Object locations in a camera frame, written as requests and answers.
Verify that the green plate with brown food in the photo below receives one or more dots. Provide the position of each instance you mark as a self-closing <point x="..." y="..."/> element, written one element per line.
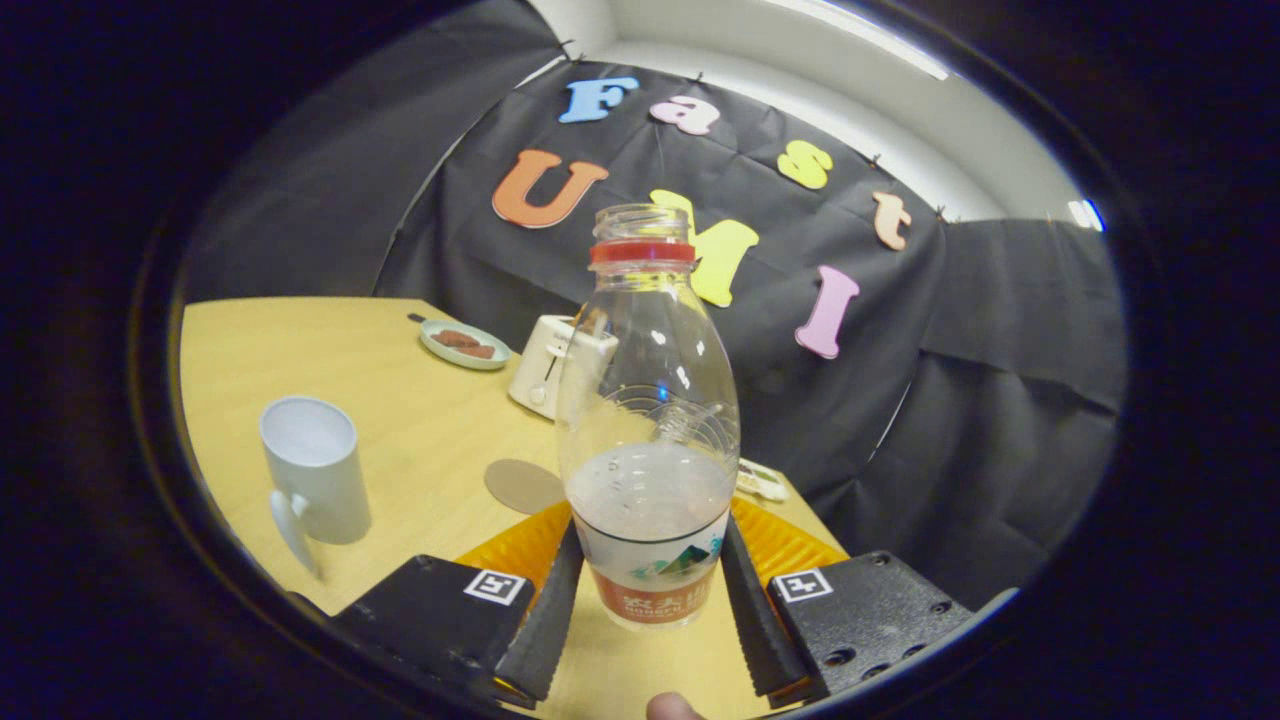
<point x="465" y="345"/>

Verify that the small ceiling light panel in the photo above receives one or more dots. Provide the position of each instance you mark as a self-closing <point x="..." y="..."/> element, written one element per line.
<point x="1085" y="215"/>

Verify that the clear plastic bottle red label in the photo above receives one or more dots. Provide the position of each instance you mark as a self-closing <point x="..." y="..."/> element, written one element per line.
<point x="648" y="500"/>

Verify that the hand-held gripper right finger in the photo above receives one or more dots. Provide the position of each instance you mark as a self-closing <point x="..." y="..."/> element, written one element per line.
<point x="750" y="630"/>

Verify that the white toaster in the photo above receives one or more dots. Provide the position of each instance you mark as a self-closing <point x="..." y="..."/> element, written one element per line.
<point x="535" y="370"/>

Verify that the white divided dish with beans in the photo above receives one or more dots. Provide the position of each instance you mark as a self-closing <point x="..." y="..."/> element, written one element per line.
<point x="765" y="482"/>

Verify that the round brown coaster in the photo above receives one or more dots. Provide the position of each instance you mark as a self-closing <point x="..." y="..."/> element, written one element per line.
<point x="520" y="487"/>

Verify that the black backdrop cloth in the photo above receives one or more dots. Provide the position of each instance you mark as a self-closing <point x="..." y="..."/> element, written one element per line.
<point x="850" y="420"/>

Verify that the large ceiling light panel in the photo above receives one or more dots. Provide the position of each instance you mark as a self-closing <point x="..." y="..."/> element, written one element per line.
<point x="860" y="35"/>

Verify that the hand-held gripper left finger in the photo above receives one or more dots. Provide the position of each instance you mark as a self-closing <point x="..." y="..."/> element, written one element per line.
<point x="540" y="640"/>

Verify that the wooden table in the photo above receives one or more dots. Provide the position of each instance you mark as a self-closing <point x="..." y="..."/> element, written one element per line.
<point x="400" y="420"/>

